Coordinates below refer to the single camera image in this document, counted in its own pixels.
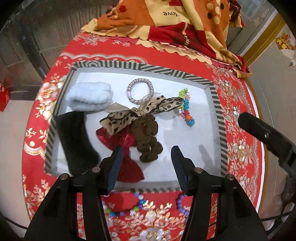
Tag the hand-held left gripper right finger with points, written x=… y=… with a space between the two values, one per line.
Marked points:
x=177 y=162

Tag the striped jewelry box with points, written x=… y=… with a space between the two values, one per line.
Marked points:
x=161 y=129

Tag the black fluffy scrunchie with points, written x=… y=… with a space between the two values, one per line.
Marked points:
x=74 y=141

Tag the red bag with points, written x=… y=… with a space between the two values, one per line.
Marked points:
x=4 y=97

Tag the red and gold wall decoration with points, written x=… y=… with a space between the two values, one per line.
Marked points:
x=283 y=41

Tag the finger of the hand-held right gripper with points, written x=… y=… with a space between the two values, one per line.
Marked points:
x=254 y=128

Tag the shiny red hair bow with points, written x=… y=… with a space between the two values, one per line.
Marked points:
x=129 y=166

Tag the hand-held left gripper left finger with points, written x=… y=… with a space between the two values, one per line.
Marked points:
x=115 y=166

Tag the orange and red printed blanket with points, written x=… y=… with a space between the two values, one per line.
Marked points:
x=161 y=23

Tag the red floral embroidered tablecloth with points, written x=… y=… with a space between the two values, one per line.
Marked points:
x=240 y=148

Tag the wooden door frame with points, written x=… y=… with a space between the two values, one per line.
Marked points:
x=261 y=42

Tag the brown fabric scrunchie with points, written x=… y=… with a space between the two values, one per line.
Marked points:
x=148 y=143

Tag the white and blue wall hook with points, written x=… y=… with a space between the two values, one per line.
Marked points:
x=292 y=62

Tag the white fluffy scrunchie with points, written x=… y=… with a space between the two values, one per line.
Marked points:
x=89 y=96

